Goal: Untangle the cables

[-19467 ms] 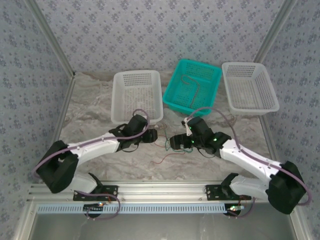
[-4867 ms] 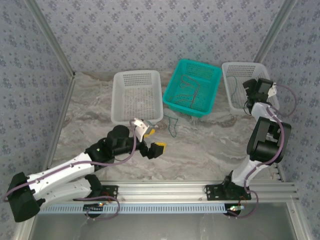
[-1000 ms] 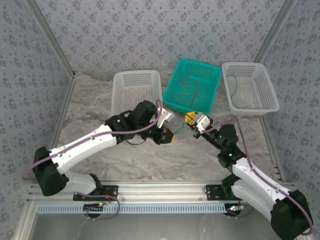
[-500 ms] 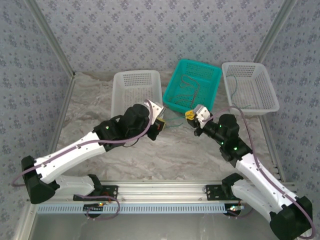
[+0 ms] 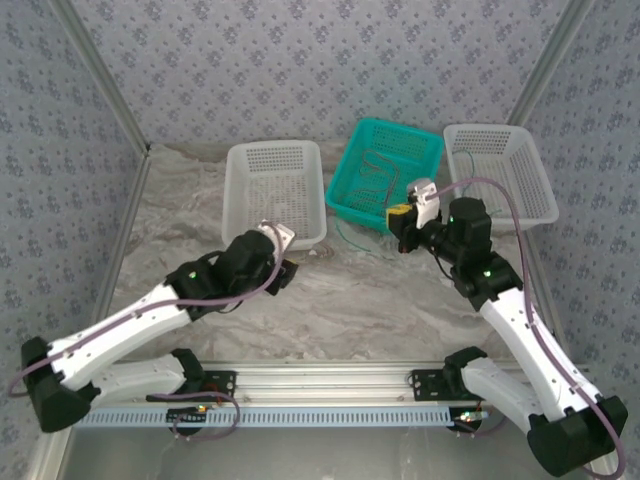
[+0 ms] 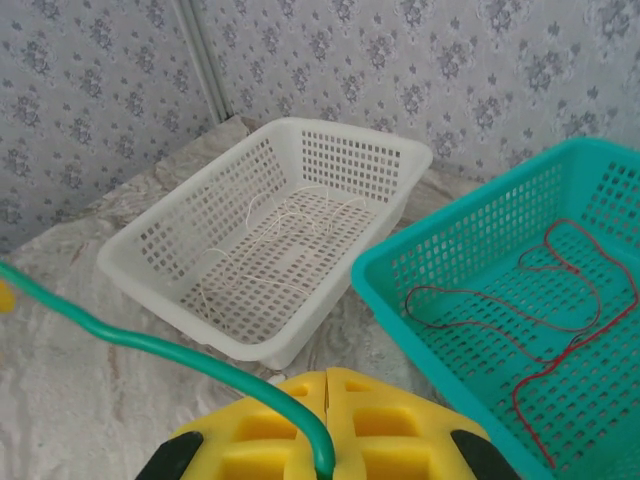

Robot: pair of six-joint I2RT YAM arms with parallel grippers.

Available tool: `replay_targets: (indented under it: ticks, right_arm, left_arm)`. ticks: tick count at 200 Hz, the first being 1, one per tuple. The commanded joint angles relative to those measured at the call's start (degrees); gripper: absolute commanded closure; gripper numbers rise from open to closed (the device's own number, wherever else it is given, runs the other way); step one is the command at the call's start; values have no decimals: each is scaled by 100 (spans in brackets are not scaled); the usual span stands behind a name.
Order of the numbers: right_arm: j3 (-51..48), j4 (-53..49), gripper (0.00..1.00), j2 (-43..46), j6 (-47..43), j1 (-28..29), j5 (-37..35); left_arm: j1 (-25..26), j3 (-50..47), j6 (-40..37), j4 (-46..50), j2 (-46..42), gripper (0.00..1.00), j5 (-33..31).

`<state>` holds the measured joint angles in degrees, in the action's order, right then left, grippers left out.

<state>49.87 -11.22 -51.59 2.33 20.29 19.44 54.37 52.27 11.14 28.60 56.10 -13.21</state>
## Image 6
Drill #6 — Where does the thin green cable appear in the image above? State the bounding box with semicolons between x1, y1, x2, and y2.
0;260;335;475

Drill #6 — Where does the thin white cable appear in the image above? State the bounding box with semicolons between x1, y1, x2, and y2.
197;183;370;322

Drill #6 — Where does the white perforated plastic basket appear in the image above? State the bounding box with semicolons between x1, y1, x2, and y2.
96;116;434;372

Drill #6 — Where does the aluminium frame post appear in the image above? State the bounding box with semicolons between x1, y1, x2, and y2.
175;0;230;125

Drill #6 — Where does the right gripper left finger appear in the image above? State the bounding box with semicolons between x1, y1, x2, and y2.
133;368;331;480

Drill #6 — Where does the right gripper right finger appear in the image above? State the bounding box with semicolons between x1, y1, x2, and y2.
325;366;522;480

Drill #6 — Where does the teal perforated plastic basket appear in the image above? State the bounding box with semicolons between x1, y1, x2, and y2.
349;136;640;480

